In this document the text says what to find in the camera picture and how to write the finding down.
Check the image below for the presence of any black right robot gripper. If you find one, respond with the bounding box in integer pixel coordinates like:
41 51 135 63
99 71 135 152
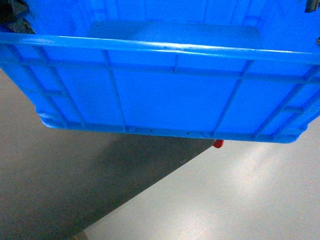
302 0 320 48

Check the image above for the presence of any large blue plastic crate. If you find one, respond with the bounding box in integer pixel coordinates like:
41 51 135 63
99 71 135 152
0 0 320 144

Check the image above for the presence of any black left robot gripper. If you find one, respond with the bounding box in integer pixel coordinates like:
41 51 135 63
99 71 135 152
0 0 35 35

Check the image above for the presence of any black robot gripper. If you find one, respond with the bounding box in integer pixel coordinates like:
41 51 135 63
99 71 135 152
302 0 320 48
0 0 35 35

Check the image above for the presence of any red floor edge strip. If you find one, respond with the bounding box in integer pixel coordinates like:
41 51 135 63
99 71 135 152
212 139 224 149

